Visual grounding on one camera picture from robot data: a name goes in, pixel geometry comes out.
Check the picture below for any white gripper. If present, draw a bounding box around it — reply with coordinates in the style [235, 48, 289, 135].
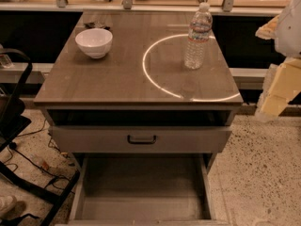
[255, 0, 301, 122]

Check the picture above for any clear plastic water bottle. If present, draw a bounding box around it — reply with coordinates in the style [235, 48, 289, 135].
[184, 2, 213, 70]

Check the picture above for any white ceramic bowl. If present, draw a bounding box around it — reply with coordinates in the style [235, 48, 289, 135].
[75, 28, 113, 58]

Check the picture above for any wooden drawer cabinet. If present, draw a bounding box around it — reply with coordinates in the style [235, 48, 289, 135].
[33, 10, 244, 226]

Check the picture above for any small dark object on table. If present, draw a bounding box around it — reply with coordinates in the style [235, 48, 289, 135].
[84, 22, 110, 30]

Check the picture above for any open bottom drawer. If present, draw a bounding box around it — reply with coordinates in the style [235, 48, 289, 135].
[68, 154, 222, 226]

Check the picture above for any white shoe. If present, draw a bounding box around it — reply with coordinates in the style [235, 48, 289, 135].
[0, 196, 17, 217]

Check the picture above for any metal shelf rail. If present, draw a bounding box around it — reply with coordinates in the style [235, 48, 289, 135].
[0, 0, 292, 16]

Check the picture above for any closed drawer with black handle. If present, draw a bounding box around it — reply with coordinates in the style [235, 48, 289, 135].
[49, 126, 231, 153]

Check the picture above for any black cart frame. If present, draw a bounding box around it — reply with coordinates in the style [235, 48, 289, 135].
[0, 47, 80, 226]

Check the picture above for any black floor cable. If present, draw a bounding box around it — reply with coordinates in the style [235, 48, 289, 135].
[0, 120, 76, 195]

